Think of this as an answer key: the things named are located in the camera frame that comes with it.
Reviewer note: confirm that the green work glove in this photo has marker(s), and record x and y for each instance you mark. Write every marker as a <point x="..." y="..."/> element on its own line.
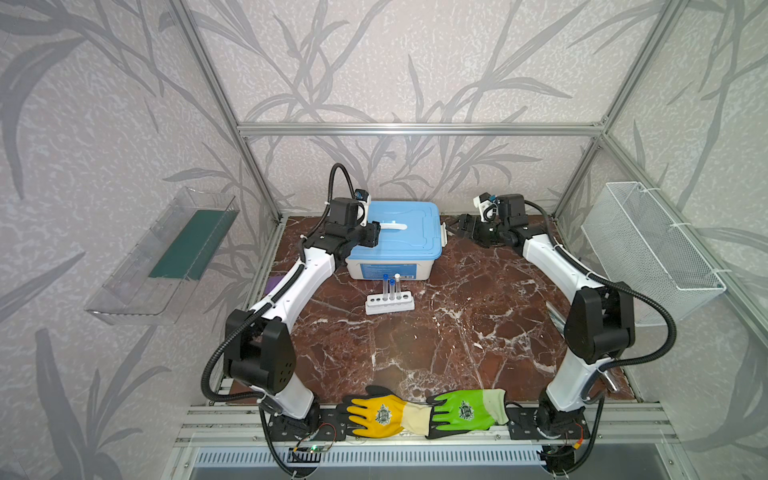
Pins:
<point x="462" y="411"/>

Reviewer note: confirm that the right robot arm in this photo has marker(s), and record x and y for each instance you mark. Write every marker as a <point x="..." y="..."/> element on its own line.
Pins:
<point x="600" y="324"/>

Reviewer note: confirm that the test tube cork stopper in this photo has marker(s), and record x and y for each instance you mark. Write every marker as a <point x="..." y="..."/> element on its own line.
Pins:
<point x="398" y="290"/>

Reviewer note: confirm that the metal tongs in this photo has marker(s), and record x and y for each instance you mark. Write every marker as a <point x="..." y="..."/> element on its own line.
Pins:
<point x="602" y="384"/>

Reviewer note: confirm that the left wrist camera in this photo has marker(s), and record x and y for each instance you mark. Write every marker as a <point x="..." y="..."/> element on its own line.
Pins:
<point x="363" y="202"/>

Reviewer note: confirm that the purple toy shovel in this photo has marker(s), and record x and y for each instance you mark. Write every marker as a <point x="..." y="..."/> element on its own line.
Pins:
<point x="272" y="283"/>

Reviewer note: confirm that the aluminium frame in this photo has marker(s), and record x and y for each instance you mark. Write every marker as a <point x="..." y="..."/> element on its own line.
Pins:
<point x="699" y="121"/>

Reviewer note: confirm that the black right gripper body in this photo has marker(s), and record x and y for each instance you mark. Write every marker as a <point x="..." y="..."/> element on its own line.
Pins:
<point x="470" y="227"/>

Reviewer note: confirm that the white plastic storage bin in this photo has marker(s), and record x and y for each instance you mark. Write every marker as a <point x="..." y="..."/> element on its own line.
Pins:
<point x="374" y="270"/>

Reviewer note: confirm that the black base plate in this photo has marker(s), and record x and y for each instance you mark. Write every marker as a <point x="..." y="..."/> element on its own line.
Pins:
<point x="525" y="423"/>

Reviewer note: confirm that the white wire mesh basket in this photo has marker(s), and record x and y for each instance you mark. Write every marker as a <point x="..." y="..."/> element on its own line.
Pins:
<point x="637" y="242"/>

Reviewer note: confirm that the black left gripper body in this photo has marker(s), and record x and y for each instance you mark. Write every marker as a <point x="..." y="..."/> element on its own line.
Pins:
<point x="369" y="233"/>

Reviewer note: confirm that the white test tube rack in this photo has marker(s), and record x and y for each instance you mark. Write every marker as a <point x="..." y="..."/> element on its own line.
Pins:
<point x="377" y="304"/>

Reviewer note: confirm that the clear wall shelf green mat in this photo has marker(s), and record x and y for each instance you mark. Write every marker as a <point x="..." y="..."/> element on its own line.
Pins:
<point x="153" y="284"/>

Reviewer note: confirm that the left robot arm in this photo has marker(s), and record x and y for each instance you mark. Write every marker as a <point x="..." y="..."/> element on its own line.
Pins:
<point x="257" y="358"/>

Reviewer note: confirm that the yellow work glove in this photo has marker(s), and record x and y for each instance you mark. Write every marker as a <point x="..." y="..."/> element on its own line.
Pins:
<point x="379" y="413"/>

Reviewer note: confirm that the blue plastic bin lid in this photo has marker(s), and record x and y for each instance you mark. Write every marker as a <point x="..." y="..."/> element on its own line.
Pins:
<point x="410" y="230"/>

